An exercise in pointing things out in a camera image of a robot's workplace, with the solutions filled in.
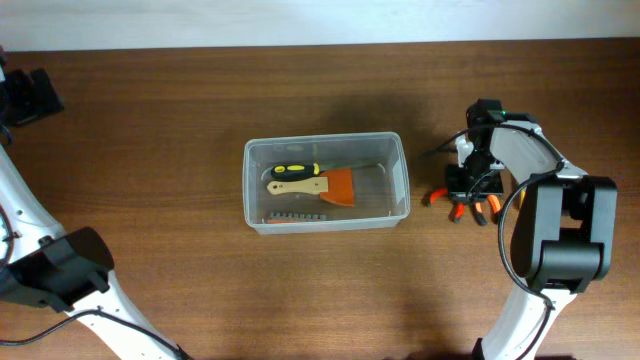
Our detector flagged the orange black long-nose pliers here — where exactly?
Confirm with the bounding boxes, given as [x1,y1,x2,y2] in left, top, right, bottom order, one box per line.
[470,194,502,226]

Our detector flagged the small orange handled pliers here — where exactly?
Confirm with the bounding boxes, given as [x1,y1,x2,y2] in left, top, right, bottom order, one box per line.
[426,188,464,223]

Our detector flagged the orange scraper wooden handle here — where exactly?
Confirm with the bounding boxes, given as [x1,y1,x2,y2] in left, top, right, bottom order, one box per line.
[267,168,355,207]

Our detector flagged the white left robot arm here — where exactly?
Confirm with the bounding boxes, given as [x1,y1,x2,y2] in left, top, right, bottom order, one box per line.
[1,153,188,359]

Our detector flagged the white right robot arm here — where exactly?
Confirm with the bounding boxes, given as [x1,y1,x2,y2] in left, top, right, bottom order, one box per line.
[445,99,618,359]

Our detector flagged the clear plastic storage box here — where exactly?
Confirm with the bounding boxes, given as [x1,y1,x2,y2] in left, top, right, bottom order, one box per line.
[243,132,411,235]

